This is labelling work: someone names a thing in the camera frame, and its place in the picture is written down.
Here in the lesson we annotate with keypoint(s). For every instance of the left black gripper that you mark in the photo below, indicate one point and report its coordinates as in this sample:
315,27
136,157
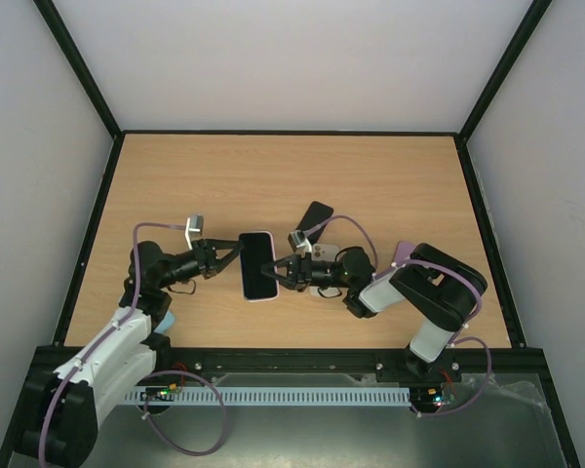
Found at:
210,249

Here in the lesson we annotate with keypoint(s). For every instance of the light blue phone case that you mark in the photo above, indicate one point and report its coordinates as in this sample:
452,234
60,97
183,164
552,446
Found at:
166,323

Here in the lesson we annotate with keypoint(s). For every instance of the black screen phone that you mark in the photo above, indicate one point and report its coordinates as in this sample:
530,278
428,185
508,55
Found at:
258,265

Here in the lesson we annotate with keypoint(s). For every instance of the pink phone case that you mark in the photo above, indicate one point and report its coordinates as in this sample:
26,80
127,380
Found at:
275,273

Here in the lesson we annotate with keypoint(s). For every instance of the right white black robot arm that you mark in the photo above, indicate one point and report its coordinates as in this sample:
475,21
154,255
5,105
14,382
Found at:
446,291

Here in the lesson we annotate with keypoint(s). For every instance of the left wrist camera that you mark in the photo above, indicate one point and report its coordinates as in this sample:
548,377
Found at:
193,229

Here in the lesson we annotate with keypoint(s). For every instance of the white slotted cable duct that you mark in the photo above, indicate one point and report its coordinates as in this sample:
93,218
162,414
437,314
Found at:
271,397

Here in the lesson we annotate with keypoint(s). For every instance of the dark red phone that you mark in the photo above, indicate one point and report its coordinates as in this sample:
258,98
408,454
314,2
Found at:
314,214

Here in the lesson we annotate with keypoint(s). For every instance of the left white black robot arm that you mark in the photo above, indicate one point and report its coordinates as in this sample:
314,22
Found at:
64,408

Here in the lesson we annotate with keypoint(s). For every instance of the cream white phone case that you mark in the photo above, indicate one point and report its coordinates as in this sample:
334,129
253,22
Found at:
325,252

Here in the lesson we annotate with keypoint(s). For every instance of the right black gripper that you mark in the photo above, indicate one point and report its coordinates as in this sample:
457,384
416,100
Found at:
300,271

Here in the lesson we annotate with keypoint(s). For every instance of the black aluminium frame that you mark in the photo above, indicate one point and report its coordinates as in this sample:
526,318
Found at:
519,358

